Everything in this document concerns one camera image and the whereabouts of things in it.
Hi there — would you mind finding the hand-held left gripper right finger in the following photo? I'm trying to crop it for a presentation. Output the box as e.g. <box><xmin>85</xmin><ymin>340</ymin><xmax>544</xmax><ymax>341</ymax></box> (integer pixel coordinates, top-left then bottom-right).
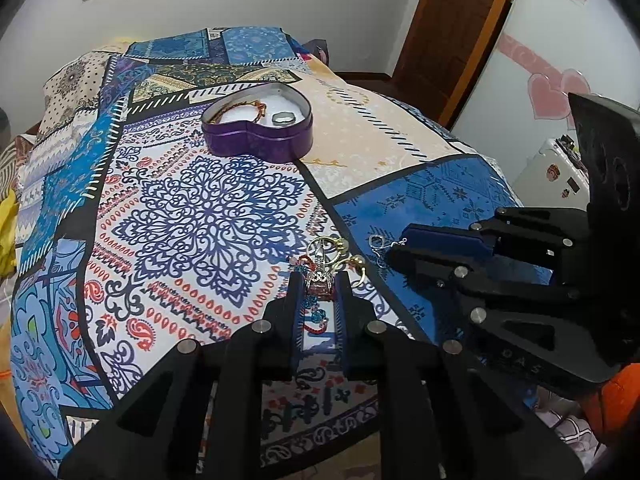
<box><xmin>334</xmin><ymin>271</ymin><xmax>587</xmax><ymax>480</ymax></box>

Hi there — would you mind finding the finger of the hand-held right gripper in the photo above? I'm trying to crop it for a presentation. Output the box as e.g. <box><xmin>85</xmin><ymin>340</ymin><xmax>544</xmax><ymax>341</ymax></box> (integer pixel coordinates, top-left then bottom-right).
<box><xmin>386</xmin><ymin>247</ymin><xmax>622</xmax><ymax>387</ymax></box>
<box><xmin>401</xmin><ymin>206</ymin><xmax>595</xmax><ymax>282</ymax></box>

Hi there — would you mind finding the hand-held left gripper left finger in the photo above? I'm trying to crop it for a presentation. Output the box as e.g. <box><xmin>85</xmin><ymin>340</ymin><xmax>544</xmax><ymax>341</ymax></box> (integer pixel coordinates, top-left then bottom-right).
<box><xmin>57</xmin><ymin>271</ymin><xmax>307</xmax><ymax>480</ymax></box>

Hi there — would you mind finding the silver tower pendant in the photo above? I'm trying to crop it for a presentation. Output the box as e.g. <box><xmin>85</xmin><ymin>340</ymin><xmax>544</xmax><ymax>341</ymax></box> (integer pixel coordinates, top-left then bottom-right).
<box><xmin>306</xmin><ymin>239</ymin><xmax>337</xmax><ymax>306</ymax></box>

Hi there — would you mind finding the silver clasp earring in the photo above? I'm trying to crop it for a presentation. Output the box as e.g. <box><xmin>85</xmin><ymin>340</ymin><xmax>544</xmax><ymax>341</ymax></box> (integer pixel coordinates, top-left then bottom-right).
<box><xmin>369</xmin><ymin>234</ymin><xmax>407</xmax><ymax>269</ymax></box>

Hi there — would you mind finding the purple heart-shaped tin box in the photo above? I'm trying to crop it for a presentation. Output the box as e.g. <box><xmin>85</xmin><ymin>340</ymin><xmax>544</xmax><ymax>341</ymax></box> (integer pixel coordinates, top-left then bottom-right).
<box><xmin>201</xmin><ymin>81</ymin><xmax>314</xmax><ymax>165</ymax></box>

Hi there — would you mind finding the gold hoop earring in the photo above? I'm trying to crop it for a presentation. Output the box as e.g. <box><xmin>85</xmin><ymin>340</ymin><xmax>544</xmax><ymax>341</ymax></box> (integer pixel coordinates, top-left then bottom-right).
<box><xmin>310</xmin><ymin>236</ymin><xmax>349</xmax><ymax>262</ymax></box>
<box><xmin>340</xmin><ymin>254</ymin><xmax>371</xmax><ymax>289</ymax></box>

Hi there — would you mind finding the white suitcase with stickers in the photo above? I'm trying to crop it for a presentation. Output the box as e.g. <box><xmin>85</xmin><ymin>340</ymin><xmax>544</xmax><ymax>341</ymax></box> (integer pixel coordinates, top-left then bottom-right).
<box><xmin>510</xmin><ymin>135</ymin><xmax>592</xmax><ymax>211</ymax></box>

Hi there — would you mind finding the pink heart sticker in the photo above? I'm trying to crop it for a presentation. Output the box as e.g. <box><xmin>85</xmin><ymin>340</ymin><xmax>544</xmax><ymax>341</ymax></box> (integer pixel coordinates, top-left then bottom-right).
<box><xmin>527</xmin><ymin>69</ymin><xmax>592</xmax><ymax>122</ymax></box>

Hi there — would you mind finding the patterned patchwork bedspread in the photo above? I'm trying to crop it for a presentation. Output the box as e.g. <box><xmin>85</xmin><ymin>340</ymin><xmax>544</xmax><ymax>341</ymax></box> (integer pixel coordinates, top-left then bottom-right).
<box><xmin>10</xmin><ymin>25</ymin><xmax>556</xmax><ymax>478</ymax></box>

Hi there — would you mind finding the white wardrobe door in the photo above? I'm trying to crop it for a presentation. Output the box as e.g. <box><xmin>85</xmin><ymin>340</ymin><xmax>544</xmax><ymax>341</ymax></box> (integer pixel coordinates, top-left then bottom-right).
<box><xmin>450</xmin><ymin>0</ymin><xmax>640</xmax><ymax>183</ymax></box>

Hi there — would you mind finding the pink checked sheet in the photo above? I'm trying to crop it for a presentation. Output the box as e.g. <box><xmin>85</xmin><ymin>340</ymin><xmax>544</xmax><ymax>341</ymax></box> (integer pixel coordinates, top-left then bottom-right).
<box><xmin>525</xmin><ymin>385</ymin><xmax>608</xmax><ymax>466</ymax></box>

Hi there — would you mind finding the brown wooden door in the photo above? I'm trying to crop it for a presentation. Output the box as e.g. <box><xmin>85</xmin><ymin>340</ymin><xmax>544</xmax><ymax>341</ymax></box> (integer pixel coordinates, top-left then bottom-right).
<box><xmin>390</xmin><ymin>0</ymin><xmax>527</xmax><ymax>127</ymax></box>

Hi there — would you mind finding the pink and purple cloth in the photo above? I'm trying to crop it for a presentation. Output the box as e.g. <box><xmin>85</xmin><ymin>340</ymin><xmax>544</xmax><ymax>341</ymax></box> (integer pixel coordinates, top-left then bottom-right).
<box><xmin>299</xmin><ymin>39</ymin><xmax>332</xmax><ymax>65</ymax></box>

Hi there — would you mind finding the yellow cloth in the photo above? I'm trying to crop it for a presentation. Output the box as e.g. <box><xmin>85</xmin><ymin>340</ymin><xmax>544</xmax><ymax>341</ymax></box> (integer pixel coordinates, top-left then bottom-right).
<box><xmin>0</xmin><ymin>187</ymin><xmax>22</xmax><ymax>277</ymax></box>

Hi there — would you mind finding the gold chain bracelet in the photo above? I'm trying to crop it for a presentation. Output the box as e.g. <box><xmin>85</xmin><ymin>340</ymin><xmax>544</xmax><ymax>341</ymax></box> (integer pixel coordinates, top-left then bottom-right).
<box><xmin>206</xmin><ymin>100</ymin><xmax>266</xmax><ymax>125</ymax></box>

